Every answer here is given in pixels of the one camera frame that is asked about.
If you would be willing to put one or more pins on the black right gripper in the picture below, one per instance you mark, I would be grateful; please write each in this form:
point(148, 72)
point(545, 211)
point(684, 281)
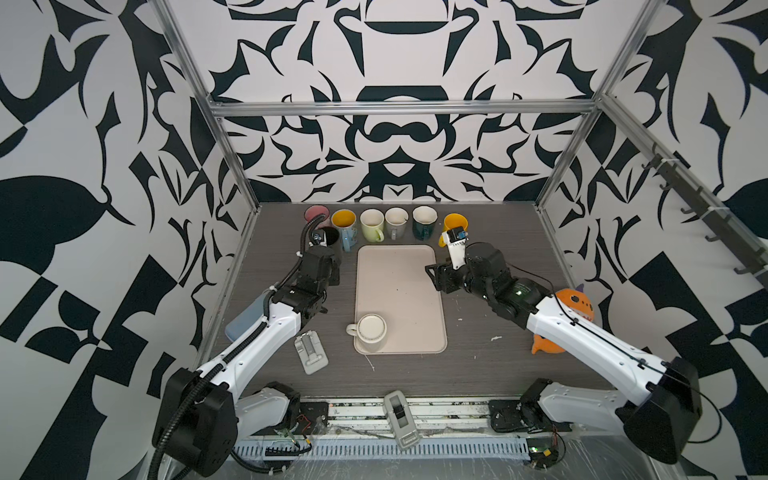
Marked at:
point(442, 276)

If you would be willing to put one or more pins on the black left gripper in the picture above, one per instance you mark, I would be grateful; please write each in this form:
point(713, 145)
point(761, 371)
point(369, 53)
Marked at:
point(333, 272)

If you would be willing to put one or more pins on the black mug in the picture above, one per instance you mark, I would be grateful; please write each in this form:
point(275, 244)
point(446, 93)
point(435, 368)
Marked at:
point(329, 236)

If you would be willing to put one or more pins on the blue butterfly mug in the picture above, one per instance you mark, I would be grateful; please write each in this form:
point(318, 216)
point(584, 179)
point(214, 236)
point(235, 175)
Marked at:
point(345, 221)

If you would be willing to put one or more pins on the pink patterned mug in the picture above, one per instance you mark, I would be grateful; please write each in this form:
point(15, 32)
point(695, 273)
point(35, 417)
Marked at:
point(316, 210)

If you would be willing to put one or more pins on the yellow mug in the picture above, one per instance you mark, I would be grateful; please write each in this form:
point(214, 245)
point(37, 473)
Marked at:
point(453, 221)

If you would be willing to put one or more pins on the dark green mug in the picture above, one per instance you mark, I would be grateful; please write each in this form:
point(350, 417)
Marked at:
point(424, 221)

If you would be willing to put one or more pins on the light green mug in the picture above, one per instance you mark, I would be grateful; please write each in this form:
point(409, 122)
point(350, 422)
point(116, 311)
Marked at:
point(372, 224)

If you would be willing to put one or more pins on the white mug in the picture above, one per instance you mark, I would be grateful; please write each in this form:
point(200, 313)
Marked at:
point(370, 332)

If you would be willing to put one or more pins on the grey mug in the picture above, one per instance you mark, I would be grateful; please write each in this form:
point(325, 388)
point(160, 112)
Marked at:
point(396, 220)

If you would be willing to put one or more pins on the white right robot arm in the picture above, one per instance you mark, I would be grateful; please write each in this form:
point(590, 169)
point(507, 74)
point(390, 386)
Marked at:
point(656, 404)

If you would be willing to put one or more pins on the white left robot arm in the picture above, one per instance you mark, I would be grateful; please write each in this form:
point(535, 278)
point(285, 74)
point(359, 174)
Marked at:
point(204, 412)

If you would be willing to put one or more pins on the beige plastic tray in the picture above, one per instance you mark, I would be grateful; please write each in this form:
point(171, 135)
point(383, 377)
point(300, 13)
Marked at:
point(391, 283)

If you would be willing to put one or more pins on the light blue plate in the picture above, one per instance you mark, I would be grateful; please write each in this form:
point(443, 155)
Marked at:
point(253, 314)

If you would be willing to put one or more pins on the grey block on table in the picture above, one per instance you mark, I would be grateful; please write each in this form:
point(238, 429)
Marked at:
point(311, 353)

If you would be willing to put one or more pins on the orange shark plush toy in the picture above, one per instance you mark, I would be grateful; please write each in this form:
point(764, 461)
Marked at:
point(575, 300)

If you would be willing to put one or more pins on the small circuit board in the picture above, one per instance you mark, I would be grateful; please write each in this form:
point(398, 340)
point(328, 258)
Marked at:
point(545, 452)

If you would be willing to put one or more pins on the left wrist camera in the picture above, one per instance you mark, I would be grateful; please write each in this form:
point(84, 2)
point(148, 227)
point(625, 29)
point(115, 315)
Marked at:
point(318, 238)

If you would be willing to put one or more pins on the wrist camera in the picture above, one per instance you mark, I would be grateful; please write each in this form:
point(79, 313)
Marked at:
point(455, 240)
point(318, 238)

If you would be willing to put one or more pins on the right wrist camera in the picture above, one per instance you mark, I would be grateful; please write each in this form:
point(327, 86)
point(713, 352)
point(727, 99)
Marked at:
point(455, 240)

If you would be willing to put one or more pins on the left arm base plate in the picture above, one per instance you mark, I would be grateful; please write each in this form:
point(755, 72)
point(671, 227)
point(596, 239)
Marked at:
point(302, 417)

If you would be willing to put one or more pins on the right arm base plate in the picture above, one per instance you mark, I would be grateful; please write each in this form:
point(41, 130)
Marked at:
point(512, 416)

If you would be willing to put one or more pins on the white slotted cable duct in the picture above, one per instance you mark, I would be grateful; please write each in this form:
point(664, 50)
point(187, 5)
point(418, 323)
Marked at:
point(515, 449)

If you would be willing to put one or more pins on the black hook rail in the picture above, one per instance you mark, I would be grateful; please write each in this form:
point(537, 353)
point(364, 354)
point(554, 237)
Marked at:
point(701, 204)

